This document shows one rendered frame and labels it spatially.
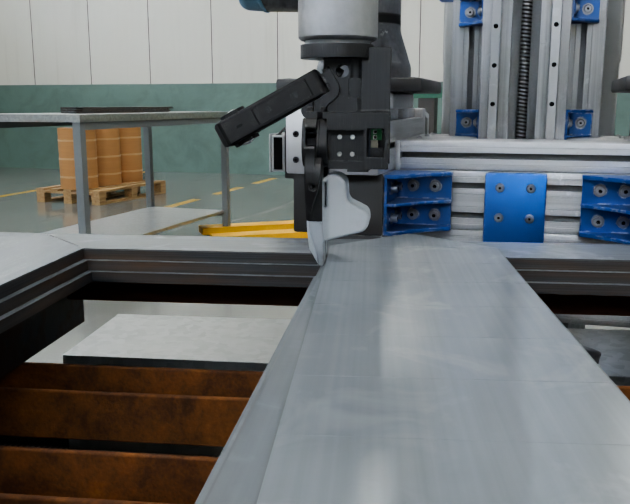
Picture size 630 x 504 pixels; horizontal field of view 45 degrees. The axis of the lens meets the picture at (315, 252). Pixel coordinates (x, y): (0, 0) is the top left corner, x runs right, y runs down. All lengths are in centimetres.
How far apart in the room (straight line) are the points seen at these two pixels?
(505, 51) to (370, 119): 61
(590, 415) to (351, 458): 13
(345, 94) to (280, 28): 1039
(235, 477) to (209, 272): 50
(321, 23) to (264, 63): 1045
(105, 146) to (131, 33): 384
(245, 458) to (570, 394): 18
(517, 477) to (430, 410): 8
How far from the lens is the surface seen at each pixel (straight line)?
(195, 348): 104
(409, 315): 57
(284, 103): 73
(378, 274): 70
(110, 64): 1223
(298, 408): 40
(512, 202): 116
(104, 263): 85
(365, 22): 72
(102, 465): 66
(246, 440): 37
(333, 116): 71
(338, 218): 74
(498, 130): 129
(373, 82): 73
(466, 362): 47
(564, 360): 49
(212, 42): 1148
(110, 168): 853
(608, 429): 40
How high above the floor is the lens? 100
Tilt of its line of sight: 11 degrees down
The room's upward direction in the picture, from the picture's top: straight up
